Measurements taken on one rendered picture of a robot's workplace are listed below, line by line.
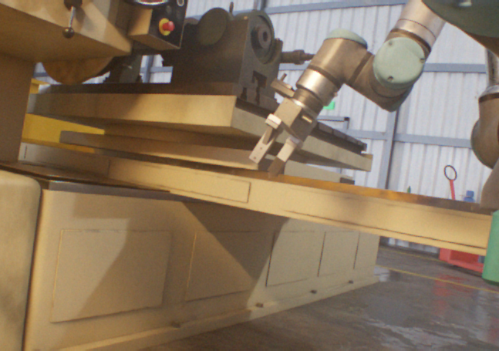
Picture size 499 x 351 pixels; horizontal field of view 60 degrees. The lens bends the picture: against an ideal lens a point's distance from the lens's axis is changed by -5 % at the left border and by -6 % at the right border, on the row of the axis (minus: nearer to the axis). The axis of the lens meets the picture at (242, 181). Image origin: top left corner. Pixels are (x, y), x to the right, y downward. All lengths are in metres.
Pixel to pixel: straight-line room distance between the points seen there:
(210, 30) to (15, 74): 0.86
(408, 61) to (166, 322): 1.44
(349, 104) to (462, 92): 2.08
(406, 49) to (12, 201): 1.09
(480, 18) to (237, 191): 1.35
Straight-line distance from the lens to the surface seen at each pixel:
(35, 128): 4.12
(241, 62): 1.54
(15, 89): 2.07
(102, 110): 1.90
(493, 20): 0.31
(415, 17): 0.93
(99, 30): 1.49
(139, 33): 1.50
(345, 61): 1.02
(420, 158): 8.39
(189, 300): 2.00
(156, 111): 1.66
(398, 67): 0.88
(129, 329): 1.81
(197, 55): 1.67
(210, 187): 1.66
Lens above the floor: 0.69
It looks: level
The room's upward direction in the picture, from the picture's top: 9 degrees clockwise
